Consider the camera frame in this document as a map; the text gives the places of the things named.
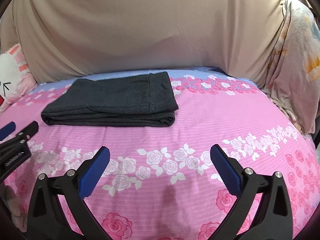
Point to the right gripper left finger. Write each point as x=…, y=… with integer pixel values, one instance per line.
x=57, y=208

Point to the pink floral bed sheet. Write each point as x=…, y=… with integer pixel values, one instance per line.
x=160, y=182

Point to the pale floral blanket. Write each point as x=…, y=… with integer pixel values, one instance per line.
x=292, y=81

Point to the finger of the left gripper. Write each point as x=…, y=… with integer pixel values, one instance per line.
x=7, y=130
x=27, y=133

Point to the white cartoon bunny pillow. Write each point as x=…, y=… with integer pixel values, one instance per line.
x=16, y=78

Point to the dark grey pants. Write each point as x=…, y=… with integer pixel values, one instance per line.
x=136, y=101

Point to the beige fabric curtain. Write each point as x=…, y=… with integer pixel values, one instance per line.
x=68, y=38

